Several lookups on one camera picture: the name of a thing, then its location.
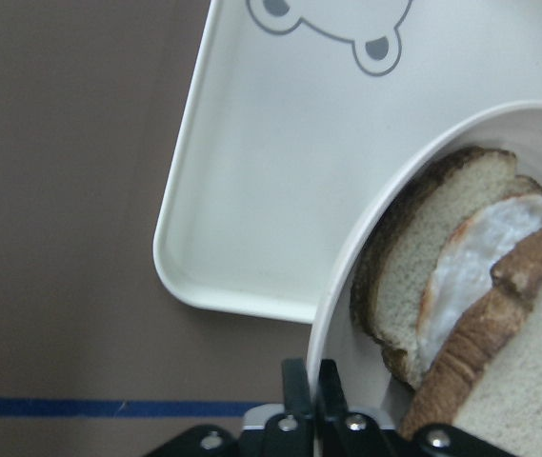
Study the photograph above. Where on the bread slice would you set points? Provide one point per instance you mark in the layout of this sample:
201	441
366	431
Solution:
487	377
401	253

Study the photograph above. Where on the white round plate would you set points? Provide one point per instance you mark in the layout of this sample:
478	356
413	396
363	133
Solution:
368	385

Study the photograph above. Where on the bread slice under egg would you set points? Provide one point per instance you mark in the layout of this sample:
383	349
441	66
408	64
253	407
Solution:
401	253

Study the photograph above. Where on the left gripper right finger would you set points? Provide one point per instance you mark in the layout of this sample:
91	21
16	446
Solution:
330	397

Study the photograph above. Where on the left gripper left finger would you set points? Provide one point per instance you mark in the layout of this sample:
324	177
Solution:
296	389

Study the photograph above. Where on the fried egg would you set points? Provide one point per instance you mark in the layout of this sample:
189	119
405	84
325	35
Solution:
462	273

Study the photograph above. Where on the white bear tray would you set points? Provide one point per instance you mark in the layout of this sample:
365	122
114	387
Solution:
300	114

